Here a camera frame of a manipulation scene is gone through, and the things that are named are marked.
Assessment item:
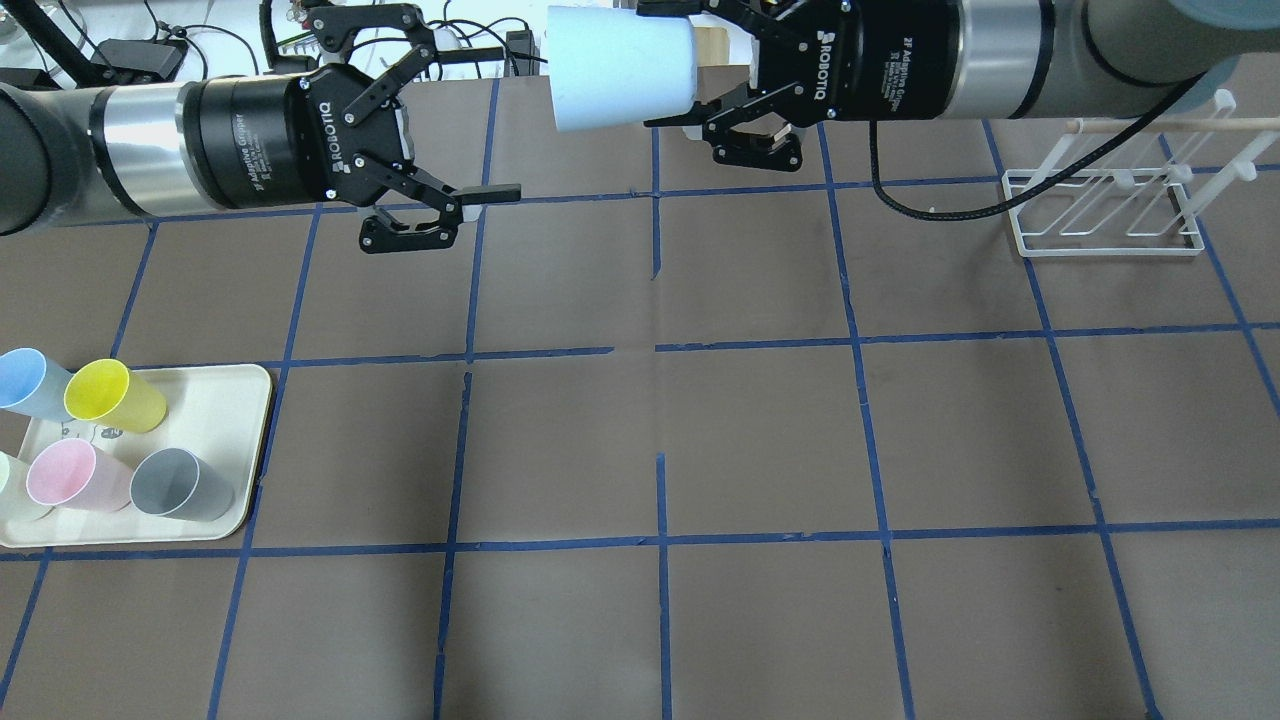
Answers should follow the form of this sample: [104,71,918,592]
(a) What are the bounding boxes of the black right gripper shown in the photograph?
[636,1,963,172]

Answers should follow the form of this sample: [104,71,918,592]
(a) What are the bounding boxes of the light blue cup right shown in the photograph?
[1,348,74,423]

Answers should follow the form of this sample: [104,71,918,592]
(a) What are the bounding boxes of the white plastic cup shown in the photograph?
[1,452,52,523]

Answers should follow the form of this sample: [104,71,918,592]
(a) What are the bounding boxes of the black power adapter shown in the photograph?
[90,38,188,85]

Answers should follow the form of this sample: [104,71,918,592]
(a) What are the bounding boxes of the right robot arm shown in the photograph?
[636,1,1279,172]

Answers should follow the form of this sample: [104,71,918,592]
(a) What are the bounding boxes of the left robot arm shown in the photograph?
[3,1,522,254]

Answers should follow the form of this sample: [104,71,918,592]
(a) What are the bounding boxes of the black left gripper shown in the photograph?
[180,3,522,254]

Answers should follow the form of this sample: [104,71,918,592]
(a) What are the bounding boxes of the grey plastic cup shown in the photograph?
[129,447,236,521]

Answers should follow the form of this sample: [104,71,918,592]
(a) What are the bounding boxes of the light blue plastic cup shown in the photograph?
[543,6,698,133]

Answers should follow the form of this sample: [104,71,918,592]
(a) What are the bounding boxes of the white wire drying rack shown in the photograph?
[1007,88,1277,259]

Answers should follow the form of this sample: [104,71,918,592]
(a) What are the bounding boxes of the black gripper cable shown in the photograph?
[868,70,1206,222]

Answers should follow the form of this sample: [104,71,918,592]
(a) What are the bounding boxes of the pink plastic cup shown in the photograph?
[26,438,133,512]

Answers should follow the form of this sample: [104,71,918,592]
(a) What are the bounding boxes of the yellow plastic cup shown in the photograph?
[63,357,169,433]

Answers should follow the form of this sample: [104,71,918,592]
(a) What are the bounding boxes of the cream plastic tray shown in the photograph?
[1,364,275,550]

